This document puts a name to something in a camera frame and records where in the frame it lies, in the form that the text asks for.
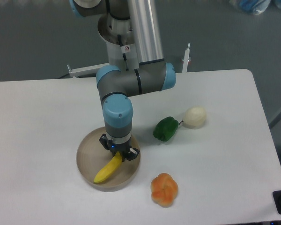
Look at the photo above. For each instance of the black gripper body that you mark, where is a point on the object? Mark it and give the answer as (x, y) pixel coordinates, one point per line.
(119, 145)

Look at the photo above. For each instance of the yellow banana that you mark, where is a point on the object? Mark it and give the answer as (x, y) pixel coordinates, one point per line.
(109, 169)

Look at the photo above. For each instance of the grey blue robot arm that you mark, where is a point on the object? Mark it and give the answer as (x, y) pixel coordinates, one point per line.
(115, 86)

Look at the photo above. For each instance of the beige round plate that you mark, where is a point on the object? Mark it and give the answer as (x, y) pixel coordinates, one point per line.
(91, 157)

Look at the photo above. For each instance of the green bell pepper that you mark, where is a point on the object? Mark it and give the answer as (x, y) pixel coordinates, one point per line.
(165, 129)

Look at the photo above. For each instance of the orange knotted bread roll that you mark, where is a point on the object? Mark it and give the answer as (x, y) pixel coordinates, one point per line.
(164, 190)

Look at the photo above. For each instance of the blue plastic bag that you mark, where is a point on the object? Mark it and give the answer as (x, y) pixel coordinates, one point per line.
(252, 7)

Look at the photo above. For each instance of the white metal bracket left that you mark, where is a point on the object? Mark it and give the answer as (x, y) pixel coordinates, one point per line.
(84, 71)

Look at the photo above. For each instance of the white metal post right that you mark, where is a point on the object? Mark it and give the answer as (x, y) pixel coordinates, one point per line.
(186, 59)

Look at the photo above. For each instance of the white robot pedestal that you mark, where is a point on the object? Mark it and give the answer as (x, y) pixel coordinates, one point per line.
(119, 39)

